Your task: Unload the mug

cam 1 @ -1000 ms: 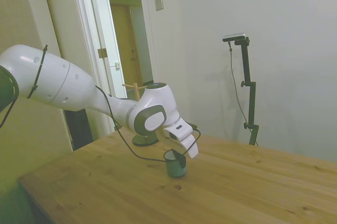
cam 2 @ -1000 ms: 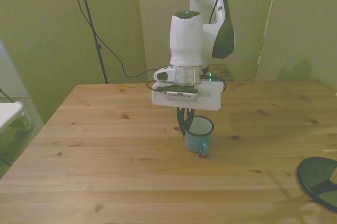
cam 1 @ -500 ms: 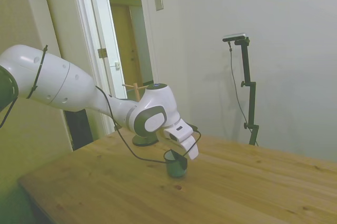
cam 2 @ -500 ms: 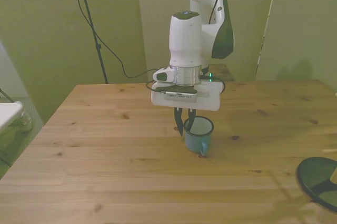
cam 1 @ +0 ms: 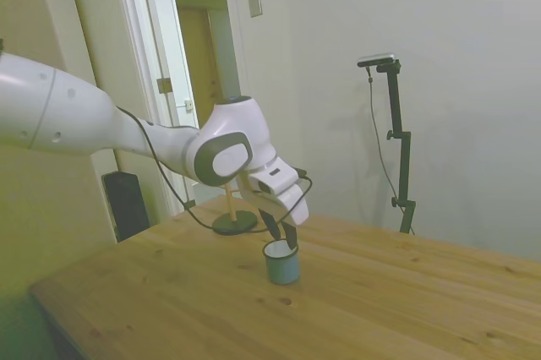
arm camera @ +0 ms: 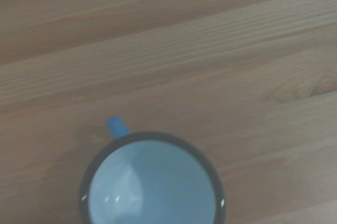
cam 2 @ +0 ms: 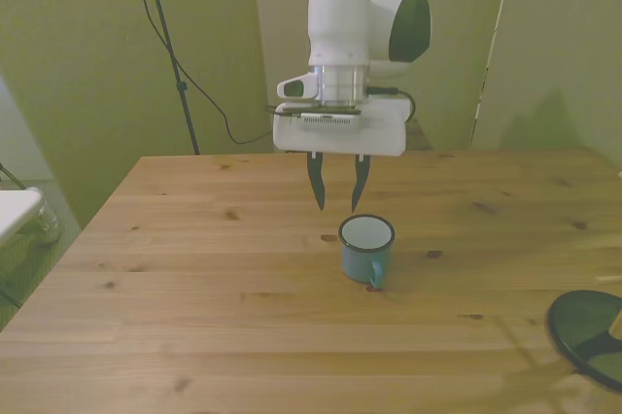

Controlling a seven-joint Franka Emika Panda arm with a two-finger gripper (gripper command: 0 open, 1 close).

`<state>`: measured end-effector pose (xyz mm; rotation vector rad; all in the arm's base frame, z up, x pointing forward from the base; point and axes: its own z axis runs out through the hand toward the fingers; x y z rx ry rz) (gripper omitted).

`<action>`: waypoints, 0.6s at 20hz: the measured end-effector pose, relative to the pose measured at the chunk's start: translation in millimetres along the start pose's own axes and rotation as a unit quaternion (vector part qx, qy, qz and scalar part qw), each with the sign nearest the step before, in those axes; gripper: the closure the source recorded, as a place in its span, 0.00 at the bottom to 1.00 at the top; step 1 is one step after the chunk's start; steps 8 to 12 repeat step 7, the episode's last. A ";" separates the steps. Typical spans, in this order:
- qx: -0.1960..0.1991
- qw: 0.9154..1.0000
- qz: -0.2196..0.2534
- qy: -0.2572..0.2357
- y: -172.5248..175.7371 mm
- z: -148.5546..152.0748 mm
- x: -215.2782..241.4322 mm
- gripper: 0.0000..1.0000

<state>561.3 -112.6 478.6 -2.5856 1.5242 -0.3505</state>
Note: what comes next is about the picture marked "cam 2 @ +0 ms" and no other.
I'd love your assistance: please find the teal enamel mug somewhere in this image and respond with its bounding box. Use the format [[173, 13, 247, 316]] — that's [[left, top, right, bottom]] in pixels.
[[337, 213, 397, 291]]

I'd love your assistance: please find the dark green plate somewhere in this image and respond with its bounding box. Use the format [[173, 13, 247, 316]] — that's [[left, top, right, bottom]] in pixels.
[[547, 289, 622, 394]]

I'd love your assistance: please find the black camera stand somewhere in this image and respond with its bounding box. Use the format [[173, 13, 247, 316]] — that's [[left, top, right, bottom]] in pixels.
[[123, 0, 202, 156]]

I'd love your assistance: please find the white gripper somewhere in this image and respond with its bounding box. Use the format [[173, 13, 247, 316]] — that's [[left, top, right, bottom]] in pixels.
[[271, 97, 408, 215]]

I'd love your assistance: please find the white side table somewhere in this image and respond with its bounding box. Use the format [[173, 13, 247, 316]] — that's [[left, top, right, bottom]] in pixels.
[[0, 188, 45, 251]]

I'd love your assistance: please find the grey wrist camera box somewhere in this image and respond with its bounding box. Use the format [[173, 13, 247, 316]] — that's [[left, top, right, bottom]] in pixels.
[[295, 111, 363, 134]]

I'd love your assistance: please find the black stand cable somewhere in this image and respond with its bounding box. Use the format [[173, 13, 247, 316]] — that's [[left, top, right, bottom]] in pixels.
[[124, 0, 276, 146]]

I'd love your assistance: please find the black tripod leg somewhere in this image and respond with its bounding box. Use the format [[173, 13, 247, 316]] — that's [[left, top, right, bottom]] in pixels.
[[0, 161, 27, 190]]

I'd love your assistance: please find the clear glass jar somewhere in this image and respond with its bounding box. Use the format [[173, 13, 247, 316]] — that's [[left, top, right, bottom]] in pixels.
[[27, 189, 62, 246]]

